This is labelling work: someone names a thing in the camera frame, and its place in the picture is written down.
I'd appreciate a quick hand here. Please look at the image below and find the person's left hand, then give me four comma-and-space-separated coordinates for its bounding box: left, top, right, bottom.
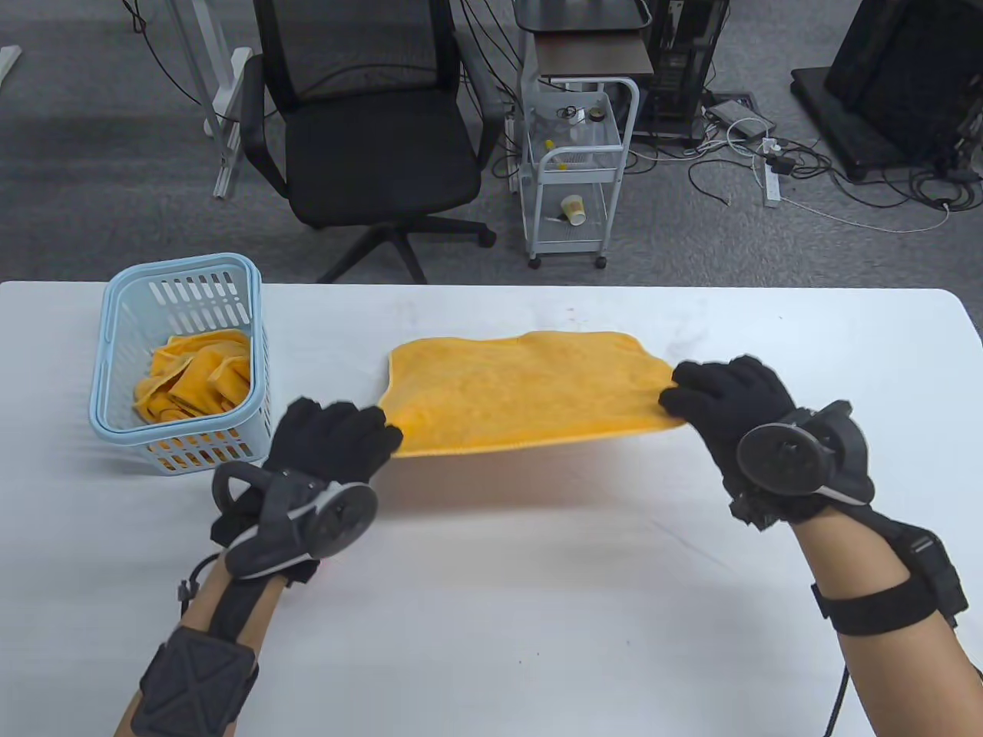
211, 397, 404, 584

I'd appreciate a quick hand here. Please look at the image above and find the person's right hand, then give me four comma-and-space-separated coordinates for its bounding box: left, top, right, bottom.
659, 355, 846, 530

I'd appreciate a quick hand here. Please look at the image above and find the yellow square towel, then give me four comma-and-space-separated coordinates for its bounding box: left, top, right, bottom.
150, 349, 253, 471
378, 330, 684, 459
133, 329, 253, 423

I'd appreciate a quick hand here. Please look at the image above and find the person's right forearm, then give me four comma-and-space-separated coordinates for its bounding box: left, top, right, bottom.
795, 507, 983, 737

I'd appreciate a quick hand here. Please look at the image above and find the black left hand controller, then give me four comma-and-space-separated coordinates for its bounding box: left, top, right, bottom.
211, 461, 379, 580

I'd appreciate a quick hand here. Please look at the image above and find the black hand controller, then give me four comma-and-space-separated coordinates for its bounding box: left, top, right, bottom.
736, 399, 876, 507
211, 461, 379, 580

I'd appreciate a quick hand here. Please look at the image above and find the black right hand controller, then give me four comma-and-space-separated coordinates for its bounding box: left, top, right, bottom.
736, 399, 876, 507

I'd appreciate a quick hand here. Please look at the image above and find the white power strip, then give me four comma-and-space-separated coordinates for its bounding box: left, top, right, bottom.
763, 138, 784, 208

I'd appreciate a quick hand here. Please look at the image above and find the light blue plastic basket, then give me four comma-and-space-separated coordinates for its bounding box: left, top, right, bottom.
90, 253, 272, 477

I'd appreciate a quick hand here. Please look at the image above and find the white rolling cart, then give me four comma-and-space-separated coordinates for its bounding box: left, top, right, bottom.
519, 75, 640, 269

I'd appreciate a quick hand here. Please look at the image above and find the grey power adapter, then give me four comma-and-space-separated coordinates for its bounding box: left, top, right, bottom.
705, 98, 775, 140

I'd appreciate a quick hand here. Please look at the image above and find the black mesh office chair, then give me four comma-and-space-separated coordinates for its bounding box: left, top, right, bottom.
240, 0, 508, 285

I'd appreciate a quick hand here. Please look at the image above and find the black computer tower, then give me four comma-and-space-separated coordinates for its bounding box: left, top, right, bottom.
636, 0, 730, 148

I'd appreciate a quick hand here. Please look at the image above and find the black monitor stand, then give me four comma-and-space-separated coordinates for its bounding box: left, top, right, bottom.
791, 0, 983, 183

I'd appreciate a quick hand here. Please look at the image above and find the small dark side table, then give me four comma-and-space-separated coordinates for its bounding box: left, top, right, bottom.
513, 0, 656, 79

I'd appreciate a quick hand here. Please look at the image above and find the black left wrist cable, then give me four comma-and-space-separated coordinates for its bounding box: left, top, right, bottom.
178, 554, 220, 615

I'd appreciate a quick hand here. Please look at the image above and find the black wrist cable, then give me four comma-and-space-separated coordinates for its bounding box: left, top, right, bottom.
824, 664, 850, 737
178, 554, 220, 615

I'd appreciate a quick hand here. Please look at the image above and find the white floor cable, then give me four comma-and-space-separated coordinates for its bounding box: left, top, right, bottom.
779, 196, 953, 233

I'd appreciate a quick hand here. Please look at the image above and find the black right wrist camera strap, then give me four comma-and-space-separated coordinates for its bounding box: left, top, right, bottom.
812, 522, 970, 636

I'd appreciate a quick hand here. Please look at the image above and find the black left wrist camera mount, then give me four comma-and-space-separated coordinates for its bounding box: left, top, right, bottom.
131, 626, 260, 737

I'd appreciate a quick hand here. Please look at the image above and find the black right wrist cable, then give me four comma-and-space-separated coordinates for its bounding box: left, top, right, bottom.
824, 664, 850, 737

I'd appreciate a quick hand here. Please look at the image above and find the white metal frame post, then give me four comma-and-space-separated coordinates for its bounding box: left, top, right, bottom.
164, 0, 254, 200

